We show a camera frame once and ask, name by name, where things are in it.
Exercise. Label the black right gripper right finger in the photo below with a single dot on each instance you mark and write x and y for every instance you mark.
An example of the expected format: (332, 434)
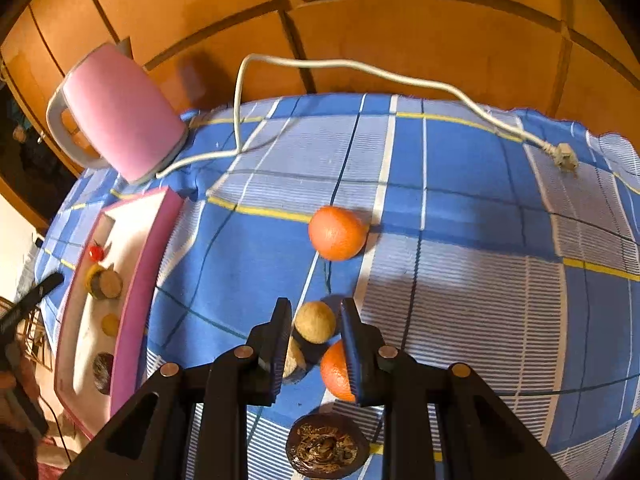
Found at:
(369, 360)

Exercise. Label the pink rimmed white tray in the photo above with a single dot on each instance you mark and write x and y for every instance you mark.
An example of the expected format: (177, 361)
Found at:
(134, 234)

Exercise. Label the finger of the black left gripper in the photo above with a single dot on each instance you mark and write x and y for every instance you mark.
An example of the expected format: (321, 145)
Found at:
(20, 311)

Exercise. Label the pale-topped sugarcane chunk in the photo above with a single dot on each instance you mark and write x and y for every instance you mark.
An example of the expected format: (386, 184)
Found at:
(295, 367)

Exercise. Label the dark sugarcane chunk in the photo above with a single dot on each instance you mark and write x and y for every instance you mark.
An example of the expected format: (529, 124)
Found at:
(103, 283)

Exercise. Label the blue plaid tablecloth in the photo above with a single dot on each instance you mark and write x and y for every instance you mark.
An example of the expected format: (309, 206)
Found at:
(479, 250)

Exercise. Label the dark brown water chestnut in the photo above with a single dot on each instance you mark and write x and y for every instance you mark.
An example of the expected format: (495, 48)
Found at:
(326, 446)

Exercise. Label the red cherry tomato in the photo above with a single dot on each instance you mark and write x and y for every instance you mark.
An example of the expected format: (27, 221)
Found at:
(96, 252)

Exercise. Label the small tan round fruit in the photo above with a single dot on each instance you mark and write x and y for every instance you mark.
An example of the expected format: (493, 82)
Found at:
(110, 325)

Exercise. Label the round orange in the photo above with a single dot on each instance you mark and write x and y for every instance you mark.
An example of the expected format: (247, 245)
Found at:
(337, 234)

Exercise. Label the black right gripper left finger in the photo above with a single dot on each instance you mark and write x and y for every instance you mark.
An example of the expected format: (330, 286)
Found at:
(270, 344)

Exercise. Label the pink electric kettle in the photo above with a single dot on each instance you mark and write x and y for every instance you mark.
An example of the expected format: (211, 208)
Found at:
(107, 112)

